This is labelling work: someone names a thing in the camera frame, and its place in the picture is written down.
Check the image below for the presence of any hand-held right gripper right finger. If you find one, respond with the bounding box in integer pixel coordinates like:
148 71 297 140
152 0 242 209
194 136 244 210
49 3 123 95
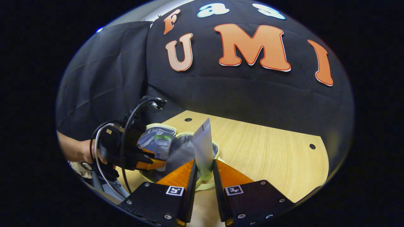
212 159 295 227

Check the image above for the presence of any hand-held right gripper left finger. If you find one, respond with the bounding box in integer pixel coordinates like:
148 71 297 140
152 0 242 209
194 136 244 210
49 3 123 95
118 159 198 227

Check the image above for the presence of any small green white sachet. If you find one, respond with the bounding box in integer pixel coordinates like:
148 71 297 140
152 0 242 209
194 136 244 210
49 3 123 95
154 135 173 162

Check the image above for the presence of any small cream suitcase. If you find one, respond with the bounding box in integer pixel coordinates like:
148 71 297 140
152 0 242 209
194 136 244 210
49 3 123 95
137 123 221 192

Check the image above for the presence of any white tube green cap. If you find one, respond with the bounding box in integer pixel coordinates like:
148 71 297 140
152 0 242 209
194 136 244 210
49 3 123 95
193 118 215 182

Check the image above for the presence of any white cable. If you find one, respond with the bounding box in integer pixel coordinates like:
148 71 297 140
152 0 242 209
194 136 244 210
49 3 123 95
94 123 128 200

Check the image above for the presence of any black cable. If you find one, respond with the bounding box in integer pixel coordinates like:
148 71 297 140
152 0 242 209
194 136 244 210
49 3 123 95
90 96 167 194

